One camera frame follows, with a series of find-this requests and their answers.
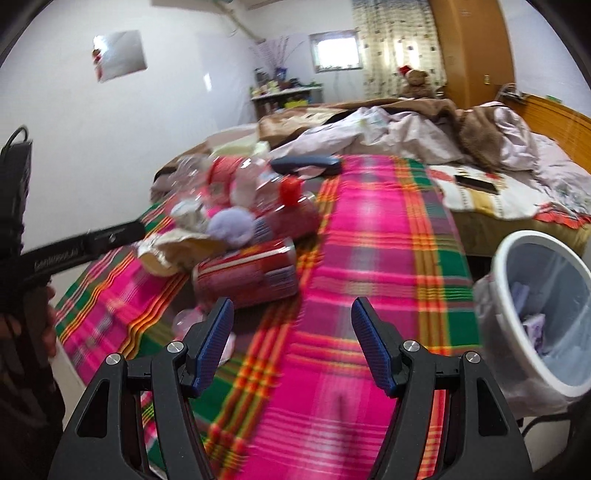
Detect clear plastic cup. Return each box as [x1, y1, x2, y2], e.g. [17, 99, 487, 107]
[171, 308, 236, 366]

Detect brown paper bag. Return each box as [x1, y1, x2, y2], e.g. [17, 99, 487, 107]
[134, 228, 226, 277]

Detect purple white milk carton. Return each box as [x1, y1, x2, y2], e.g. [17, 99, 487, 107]
[522, 313, 546, 353]

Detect clear bottle red cap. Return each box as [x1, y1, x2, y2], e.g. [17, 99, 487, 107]
[172, 156, 304, 218]

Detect red milk drink can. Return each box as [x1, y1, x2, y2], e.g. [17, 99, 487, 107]
[252, 197, 321, 244]

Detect white round trash bin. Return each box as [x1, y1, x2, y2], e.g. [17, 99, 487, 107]
[473, 230, 590, 418]

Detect person left hand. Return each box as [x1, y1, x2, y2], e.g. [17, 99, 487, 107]
[1, 284, 57, 359]

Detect plaid pink green tablecloth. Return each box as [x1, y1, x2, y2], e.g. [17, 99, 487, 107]
[57, 155, 480, 479]

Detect floral bed sheet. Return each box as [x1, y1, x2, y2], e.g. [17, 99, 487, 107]
[429, 164, 590, 230]

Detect black smartphone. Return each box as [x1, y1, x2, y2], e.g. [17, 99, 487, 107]
[454, 175, 499, 195]

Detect dark blue glasses case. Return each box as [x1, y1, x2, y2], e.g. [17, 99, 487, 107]
[270, 155, 342, 177]

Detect light pink duvet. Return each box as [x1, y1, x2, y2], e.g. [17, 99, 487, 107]
[270, 101, 590, 221]

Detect brown blanket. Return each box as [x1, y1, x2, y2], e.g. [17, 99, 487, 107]
[155, 98, 508, 181]

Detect brown teddy bear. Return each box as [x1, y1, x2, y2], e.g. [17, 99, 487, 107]
[399, 65, 436, 99]

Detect wooden bed headboard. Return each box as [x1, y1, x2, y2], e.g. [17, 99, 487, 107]
[502, 95, 591, 170]

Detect small window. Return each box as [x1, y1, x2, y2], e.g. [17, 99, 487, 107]
[308, 30, 363, 73]

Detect wooden wardrobe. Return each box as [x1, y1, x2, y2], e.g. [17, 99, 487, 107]
[430, 0, 515, 108]

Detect floral curtain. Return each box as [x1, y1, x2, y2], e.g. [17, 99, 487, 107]
[353, 0, 447, 98]

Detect branches in blue vase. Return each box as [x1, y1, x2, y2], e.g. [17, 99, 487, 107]
[253, 36, 304, 83]

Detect silver wall panel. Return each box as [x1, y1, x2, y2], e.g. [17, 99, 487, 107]
[92, 30, 147, 83]

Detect wall shelf with items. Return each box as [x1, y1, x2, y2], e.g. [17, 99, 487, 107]
[249, 68, 324, 120]

